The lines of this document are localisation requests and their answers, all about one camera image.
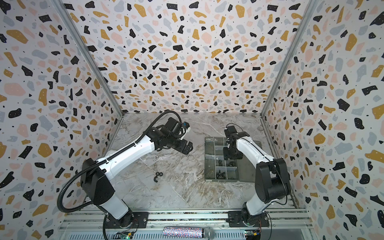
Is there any grey compartment organizer box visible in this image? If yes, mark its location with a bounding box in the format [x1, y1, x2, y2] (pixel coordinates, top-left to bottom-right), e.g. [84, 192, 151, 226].
[203, 137, 269, 184]

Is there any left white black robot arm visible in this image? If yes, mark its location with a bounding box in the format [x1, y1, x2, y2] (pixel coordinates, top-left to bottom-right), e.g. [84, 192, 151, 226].
[81, 118, 193, 227]

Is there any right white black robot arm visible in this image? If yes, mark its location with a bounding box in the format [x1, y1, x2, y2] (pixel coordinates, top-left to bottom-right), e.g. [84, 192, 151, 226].
[223, 125, 291, 227]

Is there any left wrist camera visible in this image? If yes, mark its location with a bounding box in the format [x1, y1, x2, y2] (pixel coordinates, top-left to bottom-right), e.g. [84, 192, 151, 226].
[182, 122, 191, 135]

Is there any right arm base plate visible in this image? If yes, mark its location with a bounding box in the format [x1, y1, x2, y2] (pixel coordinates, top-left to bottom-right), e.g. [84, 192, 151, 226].
[226, 211, 270, 228]

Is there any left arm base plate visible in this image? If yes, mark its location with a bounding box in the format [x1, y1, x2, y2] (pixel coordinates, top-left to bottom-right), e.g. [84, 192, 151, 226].
[104, 212, 149, 229]

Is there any black corrugated cable conduit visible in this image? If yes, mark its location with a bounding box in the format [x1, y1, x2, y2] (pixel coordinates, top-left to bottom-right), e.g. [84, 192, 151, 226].
[56, 110, 184, 214]

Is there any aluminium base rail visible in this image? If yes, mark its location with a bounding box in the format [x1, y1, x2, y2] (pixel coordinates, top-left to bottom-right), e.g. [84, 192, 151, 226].
[58, 208, 317, 240]

